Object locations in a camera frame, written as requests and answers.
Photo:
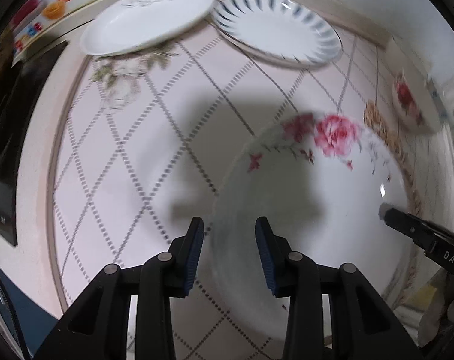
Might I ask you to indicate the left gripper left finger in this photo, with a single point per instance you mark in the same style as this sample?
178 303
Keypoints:
169 274

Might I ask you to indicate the blue leaf pattern plate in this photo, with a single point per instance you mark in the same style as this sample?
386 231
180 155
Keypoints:
284 32

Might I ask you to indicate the black induction cooker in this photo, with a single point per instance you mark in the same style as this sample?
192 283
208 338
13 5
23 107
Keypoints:
20 87

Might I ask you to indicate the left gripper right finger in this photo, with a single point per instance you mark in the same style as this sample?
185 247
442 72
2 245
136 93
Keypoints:
291 274

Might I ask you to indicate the small rose pattern bowl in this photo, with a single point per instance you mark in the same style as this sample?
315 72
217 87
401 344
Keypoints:
414 103

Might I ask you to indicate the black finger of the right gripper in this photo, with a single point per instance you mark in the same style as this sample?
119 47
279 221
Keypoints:
428 236

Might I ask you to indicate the colourful fruit sticker sheet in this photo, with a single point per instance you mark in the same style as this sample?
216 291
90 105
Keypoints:
34 17

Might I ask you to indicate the large rose pattern plate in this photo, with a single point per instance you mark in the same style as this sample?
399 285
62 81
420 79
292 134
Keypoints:
320 180

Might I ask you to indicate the white grey-flower oval plate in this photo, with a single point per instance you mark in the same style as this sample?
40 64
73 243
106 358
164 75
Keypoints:
130 25

